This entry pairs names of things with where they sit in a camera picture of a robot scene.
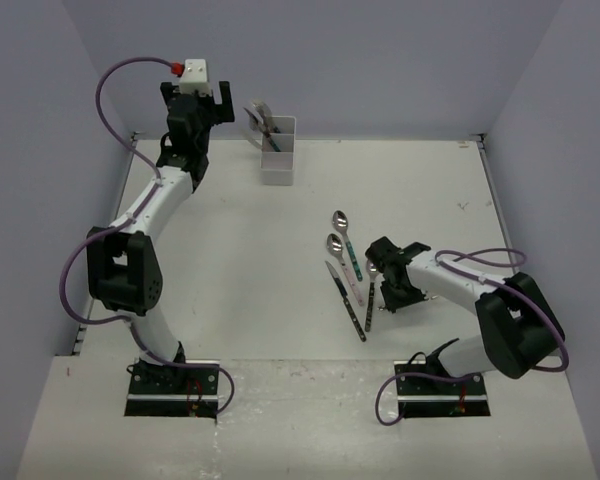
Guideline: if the dark handled fork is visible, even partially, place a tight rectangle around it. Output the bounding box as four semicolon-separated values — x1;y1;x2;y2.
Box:
243;107;265;132

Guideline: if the dark dotted handled spoon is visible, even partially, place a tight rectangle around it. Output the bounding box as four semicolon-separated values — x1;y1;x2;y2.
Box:
364;259;379;333

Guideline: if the teal handled knife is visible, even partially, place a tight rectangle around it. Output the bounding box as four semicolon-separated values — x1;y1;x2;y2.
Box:
244;100;281;153

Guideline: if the dark dotted handled knife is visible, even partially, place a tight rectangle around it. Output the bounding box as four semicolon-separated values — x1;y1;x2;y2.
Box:
325;261;367;342

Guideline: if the all-metal silver fork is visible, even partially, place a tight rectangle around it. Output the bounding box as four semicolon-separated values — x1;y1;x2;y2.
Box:
376;295;439;314

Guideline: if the teal handled fork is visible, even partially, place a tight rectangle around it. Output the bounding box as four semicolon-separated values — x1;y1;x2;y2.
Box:
251;99;281;152

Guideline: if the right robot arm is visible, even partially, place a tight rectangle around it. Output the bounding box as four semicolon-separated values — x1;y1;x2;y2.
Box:
214;141;562;393

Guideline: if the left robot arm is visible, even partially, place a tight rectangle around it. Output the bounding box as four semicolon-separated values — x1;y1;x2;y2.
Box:
87;81;235;393

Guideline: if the white three-compartment utensil holder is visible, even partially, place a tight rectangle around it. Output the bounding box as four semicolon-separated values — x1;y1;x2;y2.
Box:
260;116;297;186

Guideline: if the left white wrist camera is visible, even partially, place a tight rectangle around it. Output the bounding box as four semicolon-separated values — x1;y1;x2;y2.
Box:
171;59;213;97

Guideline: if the pink handled spoon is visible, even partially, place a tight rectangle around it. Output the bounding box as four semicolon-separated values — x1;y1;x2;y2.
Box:
326;233;365;306

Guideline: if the teal handled spoon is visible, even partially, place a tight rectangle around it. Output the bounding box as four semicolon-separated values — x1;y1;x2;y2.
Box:
332;210;363;281

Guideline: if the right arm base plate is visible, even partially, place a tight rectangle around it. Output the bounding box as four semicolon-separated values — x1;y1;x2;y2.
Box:
395;375;490;418

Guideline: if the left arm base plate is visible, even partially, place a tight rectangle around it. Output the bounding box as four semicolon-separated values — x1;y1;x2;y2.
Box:
124;360;219;419

